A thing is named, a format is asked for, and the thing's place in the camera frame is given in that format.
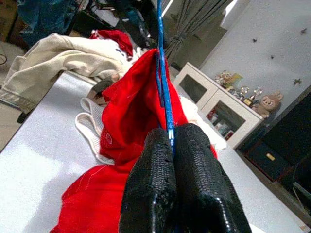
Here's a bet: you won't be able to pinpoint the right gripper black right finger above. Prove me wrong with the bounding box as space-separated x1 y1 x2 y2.
173 123 252 233

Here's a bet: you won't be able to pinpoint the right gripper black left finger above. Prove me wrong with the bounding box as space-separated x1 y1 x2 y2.
119 127 177 233

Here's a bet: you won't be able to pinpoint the red pinstripe garment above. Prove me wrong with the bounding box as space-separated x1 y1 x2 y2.
50 48 218 233

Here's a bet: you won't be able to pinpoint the blue plastic hanger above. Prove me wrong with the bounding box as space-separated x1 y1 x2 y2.
155 0 176 154

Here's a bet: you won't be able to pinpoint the white crumpled garment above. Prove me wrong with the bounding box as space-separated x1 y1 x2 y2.
74 96 228 166

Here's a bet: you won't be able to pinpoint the white TV cabinet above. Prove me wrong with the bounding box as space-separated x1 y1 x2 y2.
173 62 311 185

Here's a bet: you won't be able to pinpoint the brown plush toy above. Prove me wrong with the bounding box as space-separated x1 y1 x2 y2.
251 91 284 119

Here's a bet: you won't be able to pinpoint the colourful figurine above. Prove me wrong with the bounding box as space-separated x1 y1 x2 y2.
214 70 244 90

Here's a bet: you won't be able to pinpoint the red jersey white print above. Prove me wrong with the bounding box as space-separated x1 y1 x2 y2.
89 29 135 59

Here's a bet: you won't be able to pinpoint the beige jeans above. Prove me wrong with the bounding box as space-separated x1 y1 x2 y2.
0 33 127 114

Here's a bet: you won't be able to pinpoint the grey curtain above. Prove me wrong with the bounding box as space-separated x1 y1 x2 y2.
162 0 234 64

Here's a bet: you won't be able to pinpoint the blue denim garment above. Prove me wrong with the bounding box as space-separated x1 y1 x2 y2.
17 0 79 47

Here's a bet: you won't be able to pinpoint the brown cardboard box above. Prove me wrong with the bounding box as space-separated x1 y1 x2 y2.
0 0 19 42

